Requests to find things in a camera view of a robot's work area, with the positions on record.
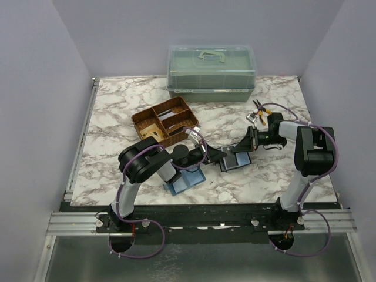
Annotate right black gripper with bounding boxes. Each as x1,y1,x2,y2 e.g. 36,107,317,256
233,126,285,153

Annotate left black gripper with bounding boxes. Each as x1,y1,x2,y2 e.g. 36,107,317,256
179,139,227,171

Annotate black leather card holder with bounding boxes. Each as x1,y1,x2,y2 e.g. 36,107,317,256
219,143,251,172

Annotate dark credit card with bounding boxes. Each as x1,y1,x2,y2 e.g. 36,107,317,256
169,126,184,136

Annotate brown wicker divided tray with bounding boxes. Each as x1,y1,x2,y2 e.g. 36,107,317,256
132,96,199,147

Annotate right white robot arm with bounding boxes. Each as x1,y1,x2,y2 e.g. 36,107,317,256
232,112,338,230

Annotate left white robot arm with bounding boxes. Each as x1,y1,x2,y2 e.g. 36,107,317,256
110,137,227,232

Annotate blue plastic card sleeve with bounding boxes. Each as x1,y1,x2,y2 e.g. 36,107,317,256
164,167,206,196

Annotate gold cards in tray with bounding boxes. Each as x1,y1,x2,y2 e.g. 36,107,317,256
140,123,164,142

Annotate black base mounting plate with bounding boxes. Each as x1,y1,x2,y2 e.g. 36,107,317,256
96,203,304,244

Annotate green clear-lid storage box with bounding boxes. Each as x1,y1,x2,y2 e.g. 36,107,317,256
166,45,257,102

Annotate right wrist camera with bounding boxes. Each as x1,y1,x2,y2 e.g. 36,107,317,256
246,112,259,128

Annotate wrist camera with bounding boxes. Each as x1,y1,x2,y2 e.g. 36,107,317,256
184,126,200,145
246,112,259,128

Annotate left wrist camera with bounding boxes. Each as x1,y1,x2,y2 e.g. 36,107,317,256
184,126,200,145

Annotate yellow handled pliers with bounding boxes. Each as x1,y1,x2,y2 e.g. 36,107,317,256
253,99,272,126

